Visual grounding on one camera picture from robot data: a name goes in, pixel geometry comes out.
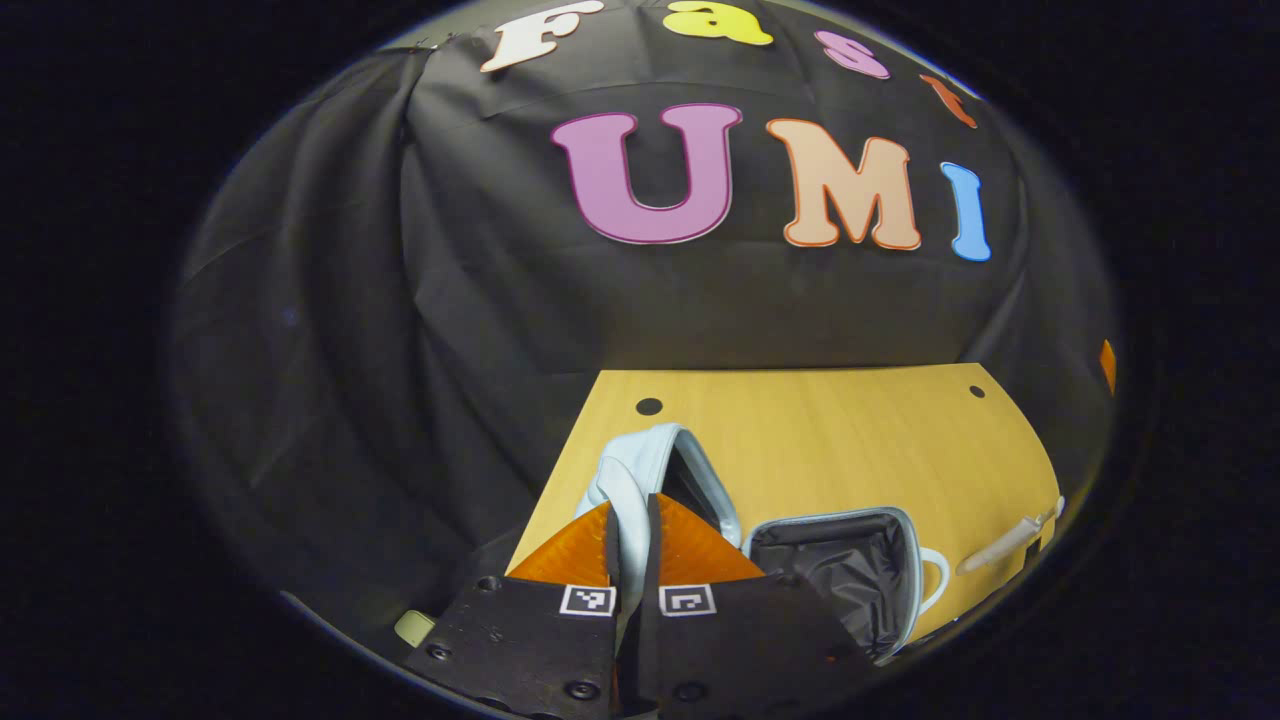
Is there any black backdrop cloth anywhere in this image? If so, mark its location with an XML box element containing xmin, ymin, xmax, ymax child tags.
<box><xmin>170</xmin><ymin>0</ymin><xmax>1119</xmax><ymax>661</ymax></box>

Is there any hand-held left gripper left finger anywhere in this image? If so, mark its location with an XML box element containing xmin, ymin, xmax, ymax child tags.
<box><xmin>405</xmin><ymin>498</ymin><xmax>621</xmax><ymax>720</ymax></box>

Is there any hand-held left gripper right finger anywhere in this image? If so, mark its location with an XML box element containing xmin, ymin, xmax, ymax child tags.
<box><xmin>635</xmin><ymin>492</ymin><xmax>876</xmax><ymax>720</ymax></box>

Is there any light blue suitcase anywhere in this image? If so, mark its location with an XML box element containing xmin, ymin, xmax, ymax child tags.
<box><xmin>575</xmin><ymin>422</ymin><xmax>951</xmax><ymax>666</ymax></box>

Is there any white skin care tube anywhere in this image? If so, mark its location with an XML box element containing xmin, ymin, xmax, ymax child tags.
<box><xmin>955</xmin><ymin>497</ymin><xmax>1067</xmax><ymax>577</ymax></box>

